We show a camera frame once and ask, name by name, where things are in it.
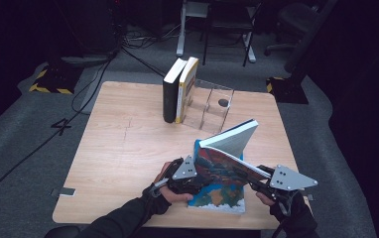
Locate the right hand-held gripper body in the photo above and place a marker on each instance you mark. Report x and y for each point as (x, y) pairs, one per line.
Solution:
(288, 180)

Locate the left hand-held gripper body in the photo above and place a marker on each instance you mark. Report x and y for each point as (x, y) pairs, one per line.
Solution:
(182, 172)

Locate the blue cloud cover book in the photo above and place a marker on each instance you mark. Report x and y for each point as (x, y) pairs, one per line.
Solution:
(220, 198)

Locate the clear acrylic book rack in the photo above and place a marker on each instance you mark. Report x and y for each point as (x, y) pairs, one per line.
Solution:
(210, 109)

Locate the black hardcover book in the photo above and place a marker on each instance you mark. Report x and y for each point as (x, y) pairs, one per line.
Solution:
(170, 99)

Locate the yellow book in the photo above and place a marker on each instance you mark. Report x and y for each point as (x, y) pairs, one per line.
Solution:
(186, 89)

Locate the person's right hand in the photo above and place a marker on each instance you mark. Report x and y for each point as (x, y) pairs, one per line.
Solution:
(265, 199)

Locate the person's left hand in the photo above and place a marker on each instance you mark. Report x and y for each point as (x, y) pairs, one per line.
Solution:
(177, 197)

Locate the black round disc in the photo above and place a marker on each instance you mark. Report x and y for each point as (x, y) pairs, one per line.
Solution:
(223, 102)

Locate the black yellow striped base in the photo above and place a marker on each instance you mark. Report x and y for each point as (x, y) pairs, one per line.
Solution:
(57, 79)
(286, 91)

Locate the white desk leg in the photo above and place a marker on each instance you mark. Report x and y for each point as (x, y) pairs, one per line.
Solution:
(181, 33)
(249, 49)

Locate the person's dark clothing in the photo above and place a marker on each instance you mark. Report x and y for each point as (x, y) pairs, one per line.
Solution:
(62, 232)

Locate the grey stand base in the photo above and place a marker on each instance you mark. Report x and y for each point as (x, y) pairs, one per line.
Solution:
(85, 60)

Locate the black office chair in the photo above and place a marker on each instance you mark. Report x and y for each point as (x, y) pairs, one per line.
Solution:
(291, 23)

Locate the black equipment cabinet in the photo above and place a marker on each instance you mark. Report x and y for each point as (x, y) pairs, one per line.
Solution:
(91, 26)

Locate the black stand post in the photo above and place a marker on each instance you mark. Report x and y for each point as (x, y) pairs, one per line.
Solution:
(305, 43)

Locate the black metal chair frame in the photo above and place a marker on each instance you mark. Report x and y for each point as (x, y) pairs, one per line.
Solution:
(230, 26)

